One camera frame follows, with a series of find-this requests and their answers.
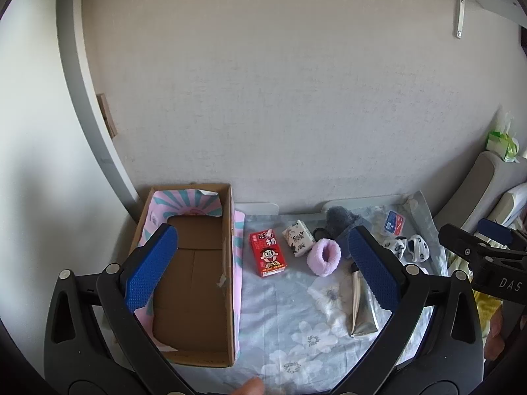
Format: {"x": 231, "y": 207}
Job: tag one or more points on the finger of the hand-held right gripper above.
{"x": 494, "y": 228}
{"x": 457, "y": 240}

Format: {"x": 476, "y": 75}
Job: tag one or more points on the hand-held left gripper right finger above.
{"x": 370, "y": 271}

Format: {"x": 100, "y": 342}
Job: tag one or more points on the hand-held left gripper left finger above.
{"x": 150, "y": 267}

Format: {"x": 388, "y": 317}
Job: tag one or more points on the white panda sock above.
{"x": 419, "y": 249}
{"x": 393, "y": 247}

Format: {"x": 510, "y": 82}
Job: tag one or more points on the brown cardboard box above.
{"x": 193, "y": 279}

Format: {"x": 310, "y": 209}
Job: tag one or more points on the white printed tissue pack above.
{"x": 298, "y": 238}

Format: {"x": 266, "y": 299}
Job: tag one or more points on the person's right hand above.
{"x": 496, "y": 331}

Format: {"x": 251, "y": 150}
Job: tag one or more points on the person's left hand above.
{"x": 251, "y": 387}

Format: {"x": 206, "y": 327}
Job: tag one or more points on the yellow floral blanket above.
{"x": 488, "y": 304}

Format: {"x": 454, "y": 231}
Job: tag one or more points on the white cushion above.
{"x": 512, "y": 201}

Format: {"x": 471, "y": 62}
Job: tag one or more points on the silver tube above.
{"x": 362, "y": 312}

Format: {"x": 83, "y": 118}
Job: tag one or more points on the grey chair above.
{"x": 473, "y": 189}

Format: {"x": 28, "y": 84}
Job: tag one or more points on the clear packet with blue label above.
{"x": 393, "y": 222}

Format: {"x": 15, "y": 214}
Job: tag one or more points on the grey fuzzy sock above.
{"x": 339, "y": 220}

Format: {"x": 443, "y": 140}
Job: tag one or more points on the black round cap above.
{"x": 318, "y": 232}

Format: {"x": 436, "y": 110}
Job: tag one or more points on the pink striped paper lining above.
{"x": 185, "y": 199}

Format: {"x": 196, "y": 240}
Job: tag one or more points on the green tissue pack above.
{"x": 498, "y": 140}

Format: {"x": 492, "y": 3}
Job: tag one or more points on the pale blue floral cloth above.
{"x": 280, "y": 317}

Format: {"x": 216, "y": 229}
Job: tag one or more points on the red milk carton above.
{"x": 267, "y": 255}

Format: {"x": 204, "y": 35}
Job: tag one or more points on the small wooden wall block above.
{"x": 107, "y": 115}

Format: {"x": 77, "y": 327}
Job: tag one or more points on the grey curved frame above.
{"x": 86, "y": 90}

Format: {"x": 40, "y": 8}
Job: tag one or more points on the white shelf bracket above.
{"x": 461, "y": 12}

